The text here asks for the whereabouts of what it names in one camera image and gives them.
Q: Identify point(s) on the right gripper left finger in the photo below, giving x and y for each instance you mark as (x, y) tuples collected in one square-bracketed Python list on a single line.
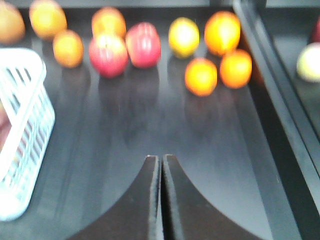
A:
[(134, 215)]

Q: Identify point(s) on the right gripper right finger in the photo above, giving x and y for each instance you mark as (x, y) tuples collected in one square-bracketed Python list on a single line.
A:
[(186, 214)]

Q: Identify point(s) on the light blue plastic basket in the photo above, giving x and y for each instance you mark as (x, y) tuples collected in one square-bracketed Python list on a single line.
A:
[(32, 117)]

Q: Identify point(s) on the dark red apple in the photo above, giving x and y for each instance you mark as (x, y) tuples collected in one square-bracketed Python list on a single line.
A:
[(5, 126)]

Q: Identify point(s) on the black wooden display stand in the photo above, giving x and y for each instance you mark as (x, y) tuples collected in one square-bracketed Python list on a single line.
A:
[(241, 148)]

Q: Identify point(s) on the small orange left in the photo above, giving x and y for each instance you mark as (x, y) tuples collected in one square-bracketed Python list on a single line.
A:
[(201, 77)]

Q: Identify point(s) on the small orange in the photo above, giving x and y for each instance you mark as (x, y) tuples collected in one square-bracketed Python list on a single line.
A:
[(68, 49), (201, 77), (236, 68)]

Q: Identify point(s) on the small orange right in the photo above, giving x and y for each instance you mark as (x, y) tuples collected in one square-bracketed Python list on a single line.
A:
[(236, 68)]

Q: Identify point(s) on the red yellow apple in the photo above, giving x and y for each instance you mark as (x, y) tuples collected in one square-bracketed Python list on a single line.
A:
[(108, 55)]

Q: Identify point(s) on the pink red apple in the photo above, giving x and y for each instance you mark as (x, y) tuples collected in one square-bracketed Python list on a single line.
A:
[(143, 45)]

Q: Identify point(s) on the yellow round fruit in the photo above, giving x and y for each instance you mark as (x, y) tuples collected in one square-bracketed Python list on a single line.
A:
[(183, 37)]

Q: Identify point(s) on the small orange middle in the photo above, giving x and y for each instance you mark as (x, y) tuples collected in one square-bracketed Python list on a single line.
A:
[(68, 49)]

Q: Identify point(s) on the large orange right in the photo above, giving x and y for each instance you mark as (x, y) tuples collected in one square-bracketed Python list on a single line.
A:
[(222, 33)]

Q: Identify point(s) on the large orange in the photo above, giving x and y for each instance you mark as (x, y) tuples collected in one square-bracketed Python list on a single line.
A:
[(222, 33), (108, 20)]

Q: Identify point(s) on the peach left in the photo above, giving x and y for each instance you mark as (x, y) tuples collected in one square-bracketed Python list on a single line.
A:
[(308, 63)]

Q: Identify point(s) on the large orange back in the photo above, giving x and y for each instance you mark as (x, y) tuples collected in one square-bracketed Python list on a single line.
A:
[(108, 20)]

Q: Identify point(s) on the orange with bump middle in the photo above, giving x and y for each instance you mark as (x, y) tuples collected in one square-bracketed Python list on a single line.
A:
[(47, 19)]

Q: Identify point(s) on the orange with bump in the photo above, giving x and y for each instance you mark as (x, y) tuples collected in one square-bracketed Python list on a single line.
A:
[(47, 19), (12, 25)]

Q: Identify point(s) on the red apple behind peaches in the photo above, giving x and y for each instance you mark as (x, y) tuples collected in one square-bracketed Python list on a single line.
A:
[(315, 35)]

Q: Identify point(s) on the orange with bump left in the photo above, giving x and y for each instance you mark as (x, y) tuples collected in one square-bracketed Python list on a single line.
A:
[(12, 25)]

